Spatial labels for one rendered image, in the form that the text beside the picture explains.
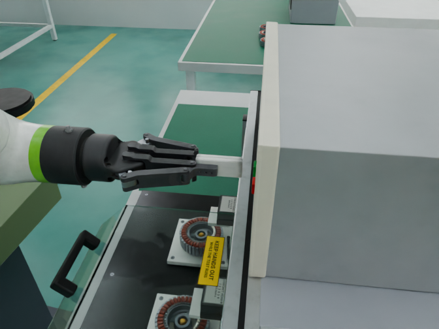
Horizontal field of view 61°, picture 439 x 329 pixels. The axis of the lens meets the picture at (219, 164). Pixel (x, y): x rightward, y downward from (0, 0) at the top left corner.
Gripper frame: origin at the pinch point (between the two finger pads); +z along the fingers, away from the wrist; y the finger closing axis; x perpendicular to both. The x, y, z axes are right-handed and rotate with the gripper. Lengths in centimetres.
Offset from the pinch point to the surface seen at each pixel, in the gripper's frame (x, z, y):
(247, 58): -43, -3, -164
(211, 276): -11.7, 0.3, 11.4
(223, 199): -26.2, -1.6, -22.0
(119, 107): -118, -116, -235
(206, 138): -43, -14, -76
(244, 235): -6.7, 4.6, 7.4
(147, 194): -41, -27, -39
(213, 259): -11.7, 0.1, 8.3
